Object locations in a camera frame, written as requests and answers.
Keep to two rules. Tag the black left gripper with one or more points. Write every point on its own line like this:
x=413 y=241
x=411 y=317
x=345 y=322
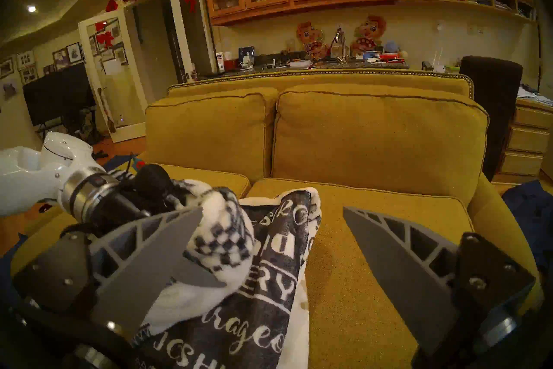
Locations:
x=116 y=210

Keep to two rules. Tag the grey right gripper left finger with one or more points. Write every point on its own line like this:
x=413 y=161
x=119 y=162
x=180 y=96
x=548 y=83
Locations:
x=142 y=264

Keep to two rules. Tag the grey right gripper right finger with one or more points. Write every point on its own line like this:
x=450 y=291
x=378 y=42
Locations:
x=397 y=268

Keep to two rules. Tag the printed scripture fleece blanket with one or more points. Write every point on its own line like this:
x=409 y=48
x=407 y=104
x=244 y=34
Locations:
x=268 y=286

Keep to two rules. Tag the yellow sofa seat cushion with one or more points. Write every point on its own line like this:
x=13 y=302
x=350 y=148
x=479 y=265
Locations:
x=216 y=180
x=367 y=286

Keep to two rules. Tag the crumpled dark blue cloth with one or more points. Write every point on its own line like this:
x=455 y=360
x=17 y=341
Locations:
x=527 y=208

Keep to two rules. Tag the white glass french door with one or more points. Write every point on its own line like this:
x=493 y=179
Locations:
x=125 y=100

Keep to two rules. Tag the wooden desk with drawers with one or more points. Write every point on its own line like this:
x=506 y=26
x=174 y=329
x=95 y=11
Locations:
x=527 y=139

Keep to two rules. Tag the black office chair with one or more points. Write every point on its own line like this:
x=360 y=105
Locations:
x=492 y=104

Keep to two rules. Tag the black television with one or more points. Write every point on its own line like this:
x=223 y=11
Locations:
x=56 y=93

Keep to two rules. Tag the white paper sheet on door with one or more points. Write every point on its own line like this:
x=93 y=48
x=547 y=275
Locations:
x=112 y=66

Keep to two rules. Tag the black desk phone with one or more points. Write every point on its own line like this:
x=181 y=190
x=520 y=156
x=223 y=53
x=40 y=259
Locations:
x=427 y=66

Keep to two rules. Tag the white wifi router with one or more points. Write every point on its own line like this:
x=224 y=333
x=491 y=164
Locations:
x=438 y=67

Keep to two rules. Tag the wooden counter with stone top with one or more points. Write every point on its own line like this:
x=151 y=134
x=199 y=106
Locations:
x=358 y=65

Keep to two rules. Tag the green book stack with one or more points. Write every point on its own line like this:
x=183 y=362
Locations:
x=452 y=68

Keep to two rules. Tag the red toy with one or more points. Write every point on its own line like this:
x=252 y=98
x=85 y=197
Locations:
x=389 y=56

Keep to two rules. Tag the red cup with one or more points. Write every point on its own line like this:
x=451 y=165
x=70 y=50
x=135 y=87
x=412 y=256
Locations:
x=229 y=64

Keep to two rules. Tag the white lotion bottle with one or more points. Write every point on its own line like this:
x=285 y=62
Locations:
x=220 y=62

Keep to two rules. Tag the stack of papers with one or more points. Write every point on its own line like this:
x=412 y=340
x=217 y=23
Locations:
x=531 y=95

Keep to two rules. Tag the white pump bottle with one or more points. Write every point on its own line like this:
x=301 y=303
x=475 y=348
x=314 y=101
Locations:
x=247 y=63

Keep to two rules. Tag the blue plush ball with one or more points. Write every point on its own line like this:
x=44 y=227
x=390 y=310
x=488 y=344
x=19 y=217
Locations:
x=390 y=46

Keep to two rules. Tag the white flat box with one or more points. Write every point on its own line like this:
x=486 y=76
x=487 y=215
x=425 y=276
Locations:
x=300 y=63

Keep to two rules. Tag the red paper door decoration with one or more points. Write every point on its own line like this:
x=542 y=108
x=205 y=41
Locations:
x=104 y=38

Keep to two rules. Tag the dark blue carton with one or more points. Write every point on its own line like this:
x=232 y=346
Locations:
x=245 y=51

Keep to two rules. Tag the chrome sink faucet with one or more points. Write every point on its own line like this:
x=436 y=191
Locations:
x=341 y=37

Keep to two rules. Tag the red hanging ornament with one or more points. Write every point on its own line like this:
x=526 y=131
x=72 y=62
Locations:
x=111 y=6

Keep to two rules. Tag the white narrow open door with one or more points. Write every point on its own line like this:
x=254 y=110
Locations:
x=175 y=5

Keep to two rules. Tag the recessed ceiling light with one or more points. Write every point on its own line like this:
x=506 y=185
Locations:
x=31 y=8

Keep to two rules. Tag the yellow loveseat sofa frame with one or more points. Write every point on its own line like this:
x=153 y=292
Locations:
x=345 y=78

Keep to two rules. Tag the framed wall picture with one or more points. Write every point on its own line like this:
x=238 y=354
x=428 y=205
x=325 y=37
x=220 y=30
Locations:
x=60 y=57
x=6 y=67
x=29 y=74
x=25 y=59
x=73 y=52

